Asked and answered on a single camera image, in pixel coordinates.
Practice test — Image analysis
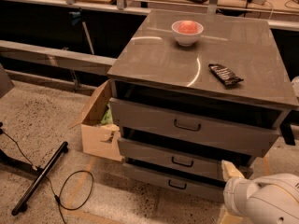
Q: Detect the grey drawer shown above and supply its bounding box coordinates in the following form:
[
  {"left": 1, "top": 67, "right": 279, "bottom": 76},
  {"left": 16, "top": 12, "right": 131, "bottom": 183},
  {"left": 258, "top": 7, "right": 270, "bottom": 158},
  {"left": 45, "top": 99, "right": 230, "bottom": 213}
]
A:
[
  {"left": 109, "top": 98, "right": 279, "bottom": 157},
  {"left": 123, "top": 162, "right": 224, "bottom": 203},
  {"left": 118, "top": 136, "right": 252, "bottom": 187}
]

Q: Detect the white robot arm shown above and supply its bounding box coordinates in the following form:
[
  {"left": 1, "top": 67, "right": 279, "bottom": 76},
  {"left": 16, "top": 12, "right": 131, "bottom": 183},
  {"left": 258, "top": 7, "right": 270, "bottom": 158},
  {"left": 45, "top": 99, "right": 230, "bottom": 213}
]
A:
[{"left": 218, "top": 161, "right": 299, "bottom": 224}]

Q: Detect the grey top drawer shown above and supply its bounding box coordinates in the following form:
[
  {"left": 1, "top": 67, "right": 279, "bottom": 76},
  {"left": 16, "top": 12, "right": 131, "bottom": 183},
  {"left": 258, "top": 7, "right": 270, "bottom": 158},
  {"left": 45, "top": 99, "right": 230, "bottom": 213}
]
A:
[{"left": 109, "top": 98, "right": 279, "bottom": 157}]

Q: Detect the grey bottom drawer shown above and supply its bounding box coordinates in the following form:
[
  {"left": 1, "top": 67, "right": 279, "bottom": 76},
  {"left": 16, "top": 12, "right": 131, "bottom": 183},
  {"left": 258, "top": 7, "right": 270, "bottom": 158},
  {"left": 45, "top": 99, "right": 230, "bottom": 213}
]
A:
[{"left": 123, "top": 162, "right": 224, "bottom": 203}]

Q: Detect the grey drawer cabinet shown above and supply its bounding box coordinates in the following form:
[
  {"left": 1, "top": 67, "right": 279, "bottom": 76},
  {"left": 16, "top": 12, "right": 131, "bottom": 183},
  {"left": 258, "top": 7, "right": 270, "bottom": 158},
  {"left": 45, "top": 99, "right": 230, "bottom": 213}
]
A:
[{"left": 107, "top": 8, "right": 299, "bottom": 204}]

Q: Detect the black snack packet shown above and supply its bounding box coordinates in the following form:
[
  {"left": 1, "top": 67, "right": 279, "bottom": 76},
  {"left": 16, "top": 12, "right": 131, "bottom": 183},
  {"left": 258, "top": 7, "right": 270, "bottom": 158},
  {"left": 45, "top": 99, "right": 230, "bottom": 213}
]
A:
[{"left": 208, "top": 63, "right": 243, "bottom": 86}]

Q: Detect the cardboard box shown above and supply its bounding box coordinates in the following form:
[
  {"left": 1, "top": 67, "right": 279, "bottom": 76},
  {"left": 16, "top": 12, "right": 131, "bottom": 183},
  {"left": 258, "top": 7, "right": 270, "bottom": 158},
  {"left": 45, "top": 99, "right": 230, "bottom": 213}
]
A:
[{"left": 69, "top": 81, "right": 122, "bottom": 161}]

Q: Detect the green bag in box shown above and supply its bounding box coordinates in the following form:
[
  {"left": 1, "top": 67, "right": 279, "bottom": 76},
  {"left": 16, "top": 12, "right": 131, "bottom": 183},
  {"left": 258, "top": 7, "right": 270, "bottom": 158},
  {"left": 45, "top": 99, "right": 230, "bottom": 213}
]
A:
[{"left": 100, "top": 104, "right": 113, "bottom": 125}]

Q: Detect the white ceramic bowl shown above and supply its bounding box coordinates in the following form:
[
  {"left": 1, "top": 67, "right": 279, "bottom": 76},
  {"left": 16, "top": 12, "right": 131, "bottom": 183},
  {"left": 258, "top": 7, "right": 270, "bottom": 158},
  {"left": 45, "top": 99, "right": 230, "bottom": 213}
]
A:
[{"left": 171, "top": 21, "right": 204, "bottom": 47}]

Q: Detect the red apple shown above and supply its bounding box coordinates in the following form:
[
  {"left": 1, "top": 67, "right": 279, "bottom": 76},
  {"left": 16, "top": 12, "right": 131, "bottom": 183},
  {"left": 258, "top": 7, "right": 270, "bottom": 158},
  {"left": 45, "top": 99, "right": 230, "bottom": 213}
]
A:
[{"left": 178, "top": 21, "right": 198, "bottom": 34}]

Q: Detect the black stand leg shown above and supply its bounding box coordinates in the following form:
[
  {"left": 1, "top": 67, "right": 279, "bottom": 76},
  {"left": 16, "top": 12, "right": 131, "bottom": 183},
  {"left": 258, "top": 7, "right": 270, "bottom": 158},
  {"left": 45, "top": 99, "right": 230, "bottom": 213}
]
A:
[{"left": 11, "top": 141, "right": 68, "bottom": 216}]

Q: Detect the black floor cable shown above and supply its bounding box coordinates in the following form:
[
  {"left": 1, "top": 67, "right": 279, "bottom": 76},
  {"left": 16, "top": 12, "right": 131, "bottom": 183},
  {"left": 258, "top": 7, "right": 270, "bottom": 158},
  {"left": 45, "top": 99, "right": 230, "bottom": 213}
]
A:
[{"left": 0, "top": 128, "right": 94, "bottom": 224}]

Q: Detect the grey metal rail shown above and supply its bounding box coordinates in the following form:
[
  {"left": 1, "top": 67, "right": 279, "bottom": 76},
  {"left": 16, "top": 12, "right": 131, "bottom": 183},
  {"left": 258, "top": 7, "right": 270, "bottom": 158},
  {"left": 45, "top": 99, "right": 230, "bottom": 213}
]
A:
[{"left": 0, "top": 40, "right": 116, "bottom": 76}]

